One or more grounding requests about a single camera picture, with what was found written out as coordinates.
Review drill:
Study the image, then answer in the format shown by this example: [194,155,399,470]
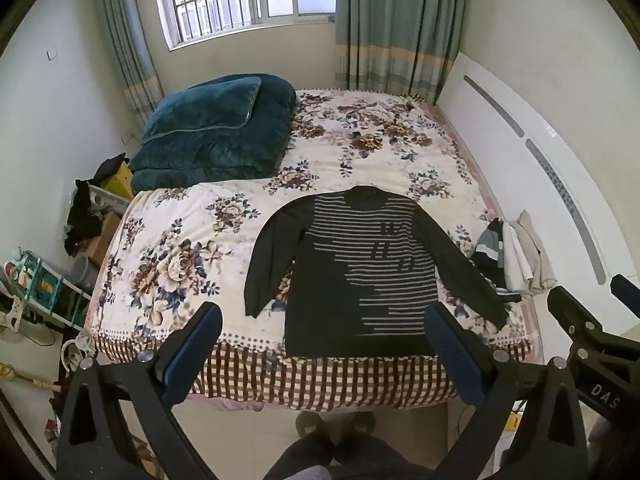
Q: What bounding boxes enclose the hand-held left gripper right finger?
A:
[424,303,590,480]

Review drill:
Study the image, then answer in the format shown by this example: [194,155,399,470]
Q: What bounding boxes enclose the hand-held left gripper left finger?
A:
[56,302,224,480]

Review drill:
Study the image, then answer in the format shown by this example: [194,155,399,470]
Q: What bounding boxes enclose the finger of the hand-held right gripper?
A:
[546,286,615,347]
[609,274,640,319]

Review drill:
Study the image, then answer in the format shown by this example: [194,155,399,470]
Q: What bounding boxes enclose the dark striped sweater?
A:
[244,185,511,359]

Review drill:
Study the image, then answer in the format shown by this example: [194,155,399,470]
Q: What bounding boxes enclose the black clothes pile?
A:
[63,152,131,257]

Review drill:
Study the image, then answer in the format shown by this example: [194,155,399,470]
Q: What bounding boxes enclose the beige folded garment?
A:
[515,210,557,297]

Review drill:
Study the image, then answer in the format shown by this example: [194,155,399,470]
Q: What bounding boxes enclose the white folded garment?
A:
[502,220,532,294]

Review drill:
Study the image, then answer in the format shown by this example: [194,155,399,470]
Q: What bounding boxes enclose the dark striped folded garment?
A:
[472,217,524,304]

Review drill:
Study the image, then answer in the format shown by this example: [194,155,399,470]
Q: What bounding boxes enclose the person's right shoe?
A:
[344,411,377,442]

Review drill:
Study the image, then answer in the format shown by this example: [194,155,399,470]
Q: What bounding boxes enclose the person's shoe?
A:
[344,411,377,442]
[295,411,332,442]

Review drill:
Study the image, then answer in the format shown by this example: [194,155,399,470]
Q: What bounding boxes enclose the white fan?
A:
[60,337,99,374]

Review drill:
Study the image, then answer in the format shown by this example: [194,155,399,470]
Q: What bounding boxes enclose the floral bed sheet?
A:
[85,87,547,413]

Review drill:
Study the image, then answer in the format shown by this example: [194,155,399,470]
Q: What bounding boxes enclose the grey bin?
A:
[72,255,99,292]

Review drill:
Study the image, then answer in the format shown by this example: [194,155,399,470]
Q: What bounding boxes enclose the person's left shoe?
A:
[295,411,332,442]

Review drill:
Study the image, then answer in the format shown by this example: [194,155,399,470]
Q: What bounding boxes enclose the cardboard box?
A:
[81,210,122,267]

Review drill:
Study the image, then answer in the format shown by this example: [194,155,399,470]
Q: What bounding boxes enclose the person's dark trousers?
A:
[262,430,437,480]

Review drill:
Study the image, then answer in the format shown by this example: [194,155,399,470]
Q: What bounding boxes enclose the teal storage rack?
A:
[0,247,94,332]

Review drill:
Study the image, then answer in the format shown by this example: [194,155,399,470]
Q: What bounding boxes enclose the yellow box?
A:
[101,165,135,199]

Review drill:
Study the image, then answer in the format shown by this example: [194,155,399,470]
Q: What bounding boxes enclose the teal quilt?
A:
[128,74,299,197]

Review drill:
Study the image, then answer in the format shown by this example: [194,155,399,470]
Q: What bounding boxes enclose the white bed headboard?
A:
[436,52,640,337]

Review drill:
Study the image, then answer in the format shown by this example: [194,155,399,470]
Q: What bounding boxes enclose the teal pillow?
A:
[141,76,263,144]

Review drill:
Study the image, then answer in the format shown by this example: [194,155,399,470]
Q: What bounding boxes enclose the green curtain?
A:
[92,0,166,127]
[333,0,469,107]

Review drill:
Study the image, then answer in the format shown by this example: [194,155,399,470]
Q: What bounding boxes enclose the wooden handled broom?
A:
[0,361,64,395]

